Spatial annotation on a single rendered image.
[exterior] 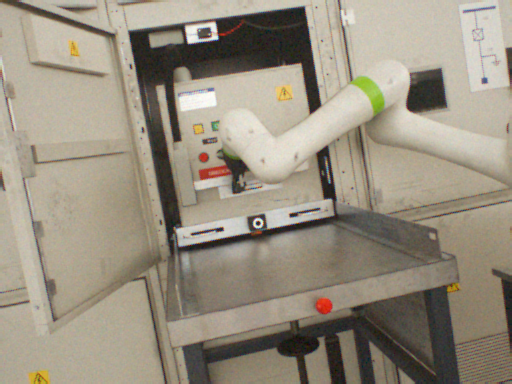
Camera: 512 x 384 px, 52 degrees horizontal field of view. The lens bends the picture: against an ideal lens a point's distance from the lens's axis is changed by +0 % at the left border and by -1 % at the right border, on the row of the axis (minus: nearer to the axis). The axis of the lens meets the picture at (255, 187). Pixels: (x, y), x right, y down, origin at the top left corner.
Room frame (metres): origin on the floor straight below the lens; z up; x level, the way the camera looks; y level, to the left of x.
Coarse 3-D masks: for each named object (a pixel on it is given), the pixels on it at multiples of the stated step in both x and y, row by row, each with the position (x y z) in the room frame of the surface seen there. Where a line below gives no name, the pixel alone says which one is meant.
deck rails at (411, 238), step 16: (352, 208) 1.61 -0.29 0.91; (336, 224) 1.70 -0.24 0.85; (352, 224) 1.63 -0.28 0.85; (368, 224) 1.49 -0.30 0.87; (384, 224) 1.37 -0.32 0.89; (400, 224) 1.27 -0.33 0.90; (416, 224) 1.18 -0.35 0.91; (384, 240) 1.35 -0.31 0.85; (400, 240) 1.28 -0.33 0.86; (416, 240) 1.19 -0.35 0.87; (432, 240) 1.11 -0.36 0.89; (176, 256) 1.41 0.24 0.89; (416, 256) 1.14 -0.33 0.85; (432, 256) 1.11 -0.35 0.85; (176, 272) 1.15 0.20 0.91; (176, 288) 1.01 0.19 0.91; (192, 288) 1.21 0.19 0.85; (192, 304) 1.08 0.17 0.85
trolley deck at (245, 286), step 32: (192, 256) 1.61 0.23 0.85; (224, 256) 1.52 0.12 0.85; (256, 256) 1.45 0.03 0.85; (288, 256) 1.38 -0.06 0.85; (320, 256) 1.31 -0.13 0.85; (352, 256) 1.26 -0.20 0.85; (384, 256) 1.20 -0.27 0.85; (448, 256) 1.11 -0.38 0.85; (224, 288) 1.17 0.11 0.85; (256, 288) 1.12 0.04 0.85; (288, 288) 1.08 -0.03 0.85; (320, 288) 1.05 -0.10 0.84; (352, 288) 1.06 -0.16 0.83; (384, 288) 1.07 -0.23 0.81; (416, 288) 1.08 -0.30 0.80; (192, 320) 1.01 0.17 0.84; (224, 320) 1.02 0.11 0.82; (256, 320) 1.03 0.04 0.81; (288, 320) 1.04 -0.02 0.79
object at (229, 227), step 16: (288, 208) 1.77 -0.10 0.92; (304, 208) 1.77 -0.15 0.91; (320, 208) 1.78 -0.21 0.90; (208, 224) 1.73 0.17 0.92; (224, 224) 1.73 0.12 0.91; (240, 224) 1.74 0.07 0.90; (272, 224) 1.76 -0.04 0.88; (288, 224) 1.77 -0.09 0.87; (192, 240) 1.72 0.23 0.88; (208, 240) 1.73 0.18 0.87
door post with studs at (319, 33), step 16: (320, 0) 1.77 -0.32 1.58; (320, 16) 1.77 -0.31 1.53; (320, 32) 1.76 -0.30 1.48; (320, 48) 1.76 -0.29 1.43; (320, 64) 1.77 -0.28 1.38; (320, 80) 1.76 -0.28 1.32; (336, 80) 1.77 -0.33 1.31; (320, 96) 1.76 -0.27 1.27; (336, 144) 1.76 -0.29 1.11; (336, 160) 1.77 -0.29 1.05; (336, 176) 1.76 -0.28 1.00; (352, 176) 1.77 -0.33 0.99; (336, 192) 1.76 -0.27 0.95; (352, 192) 1.77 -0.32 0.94
